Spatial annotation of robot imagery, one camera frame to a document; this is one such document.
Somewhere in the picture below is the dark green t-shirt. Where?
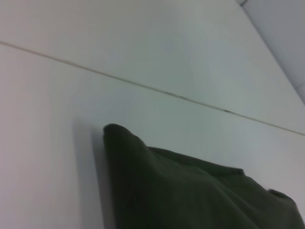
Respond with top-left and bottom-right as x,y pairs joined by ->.
102,123 -> 305,229

